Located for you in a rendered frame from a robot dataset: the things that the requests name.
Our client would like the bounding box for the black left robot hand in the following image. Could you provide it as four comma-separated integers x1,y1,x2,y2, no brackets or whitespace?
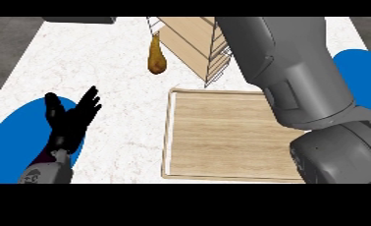
43,85,104,155

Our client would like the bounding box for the yellow-brown bell pepper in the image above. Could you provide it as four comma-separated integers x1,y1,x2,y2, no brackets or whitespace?
145,31,169,76

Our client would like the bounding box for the pale wooden tray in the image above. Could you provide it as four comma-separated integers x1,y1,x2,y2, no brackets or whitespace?
160,86,307,184

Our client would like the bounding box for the blue round placemat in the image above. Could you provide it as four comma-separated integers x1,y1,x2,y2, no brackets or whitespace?
0,96,86,185
331,48,371,110

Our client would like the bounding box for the dark grey flat appliance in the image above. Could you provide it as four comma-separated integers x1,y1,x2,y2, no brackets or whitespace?
41,16,117,26

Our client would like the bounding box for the wooden wire tiered shelf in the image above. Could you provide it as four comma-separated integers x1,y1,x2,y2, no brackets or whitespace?
144,16,233,88

